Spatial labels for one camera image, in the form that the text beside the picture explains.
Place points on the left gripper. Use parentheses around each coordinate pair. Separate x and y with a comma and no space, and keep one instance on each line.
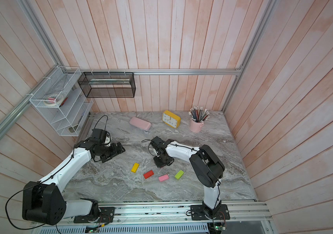
(115,151)

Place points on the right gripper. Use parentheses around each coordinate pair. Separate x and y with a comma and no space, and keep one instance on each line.
(158,164)

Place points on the pink block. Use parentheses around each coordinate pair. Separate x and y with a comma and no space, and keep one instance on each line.
(163,178)

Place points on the red block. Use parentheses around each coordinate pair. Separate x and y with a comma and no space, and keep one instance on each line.
(148,174)

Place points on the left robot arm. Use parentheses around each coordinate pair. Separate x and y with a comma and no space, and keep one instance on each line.
(43,201)

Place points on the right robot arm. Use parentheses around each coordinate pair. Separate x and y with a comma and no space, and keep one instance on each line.
(207,166)

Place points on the green block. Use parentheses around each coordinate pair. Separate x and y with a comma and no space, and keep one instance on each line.
(179,174)

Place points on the yellow block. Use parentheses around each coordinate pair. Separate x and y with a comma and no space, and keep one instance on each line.
(135,167)

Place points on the pink pencil case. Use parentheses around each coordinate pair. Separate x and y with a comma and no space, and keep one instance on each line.
(139,123)

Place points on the yellow alarm clock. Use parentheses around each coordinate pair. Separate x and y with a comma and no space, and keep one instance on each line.
(171,119)

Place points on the pink pencil cup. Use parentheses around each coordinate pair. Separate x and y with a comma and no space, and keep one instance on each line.
(196,126)

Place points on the tape roll on shelf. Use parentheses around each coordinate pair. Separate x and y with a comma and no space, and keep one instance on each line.
(52,100)

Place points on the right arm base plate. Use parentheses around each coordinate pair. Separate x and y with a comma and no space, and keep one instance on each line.
(203,212)

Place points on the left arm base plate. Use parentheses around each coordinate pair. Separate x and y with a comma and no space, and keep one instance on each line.
(99,215)

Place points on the black mesh wall basket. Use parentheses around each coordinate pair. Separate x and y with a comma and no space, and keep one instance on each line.
(107,84)

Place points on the white wire shelf rack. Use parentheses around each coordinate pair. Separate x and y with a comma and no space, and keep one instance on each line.
(69,118)

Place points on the aluminium front rail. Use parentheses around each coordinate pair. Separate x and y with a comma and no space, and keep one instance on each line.
(175,212)

